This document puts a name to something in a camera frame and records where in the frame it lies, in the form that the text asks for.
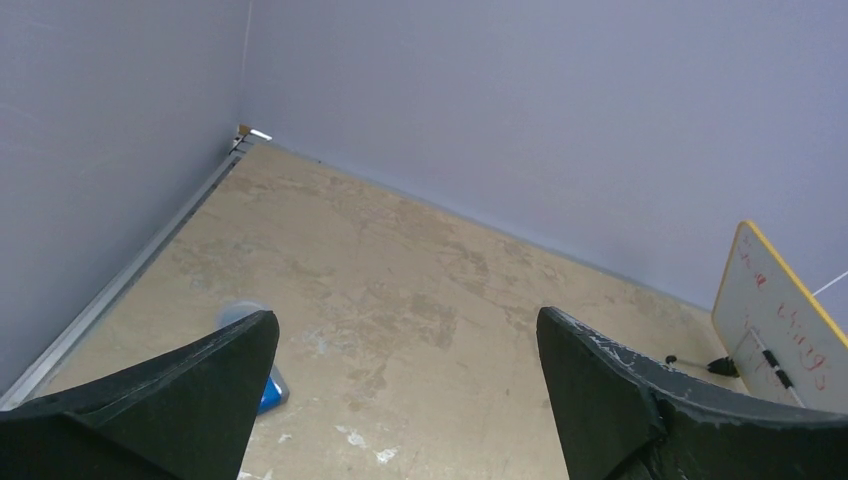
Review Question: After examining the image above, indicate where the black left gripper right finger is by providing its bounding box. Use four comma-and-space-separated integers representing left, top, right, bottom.
536, 307, 847, 479

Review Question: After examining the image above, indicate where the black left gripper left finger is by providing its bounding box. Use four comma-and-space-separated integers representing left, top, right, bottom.
1, 311, 279, 479

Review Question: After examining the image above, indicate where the blue box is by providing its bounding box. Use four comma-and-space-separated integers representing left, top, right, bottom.
257, 366, 290, 415

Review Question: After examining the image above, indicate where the clear jar of paperclips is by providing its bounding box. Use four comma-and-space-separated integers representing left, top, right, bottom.
216, 299, 271, 329

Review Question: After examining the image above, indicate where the metal whiteboard stand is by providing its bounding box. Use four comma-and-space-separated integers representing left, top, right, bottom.
664, 328, 806, 408

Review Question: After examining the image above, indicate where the yellow framed whiteboard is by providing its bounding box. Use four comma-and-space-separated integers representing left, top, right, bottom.
711, 220, 847, 413

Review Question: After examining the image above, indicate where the aluminium table rail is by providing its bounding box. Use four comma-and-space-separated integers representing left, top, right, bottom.
1, 125, 273, 411

